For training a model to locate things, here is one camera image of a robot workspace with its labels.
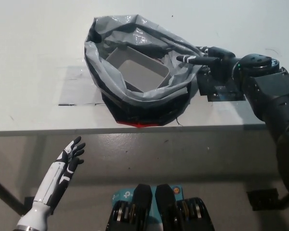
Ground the clear tape patch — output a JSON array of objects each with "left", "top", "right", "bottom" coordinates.
[{"left": 58, "top": 66, "right": 106, "bottom": 106}]

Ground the black tape patch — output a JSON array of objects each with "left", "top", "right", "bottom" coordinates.
[{"left": 196, "top": 67, "right": 246, "bottom": 102}]

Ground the black floor plate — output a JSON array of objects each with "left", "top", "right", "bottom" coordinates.
[
  {"left": 246, "top": 189, "right": 280, "bottom": 212},
  {"left": 24, "top": 196, "right": 39, "bottom": 216}
]

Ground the grey rectangular plastic basket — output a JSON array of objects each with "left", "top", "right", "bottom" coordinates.
[{"left": 105, "top": 47, "right": 171, "bottom": 93}]

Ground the white and black left hand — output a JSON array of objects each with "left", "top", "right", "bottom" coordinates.
[{"left": 32, "top": 136, "right": 86, "bottom": 209}]

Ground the white and black right hand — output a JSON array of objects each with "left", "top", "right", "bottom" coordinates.
[{"left": 175, "top": 45, "right": 242, "bottom": 82}]

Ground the grey and black plastic bag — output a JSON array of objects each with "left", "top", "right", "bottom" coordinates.
[{"left": 83, "top": 14, "right": 209, "bottom": 128}]

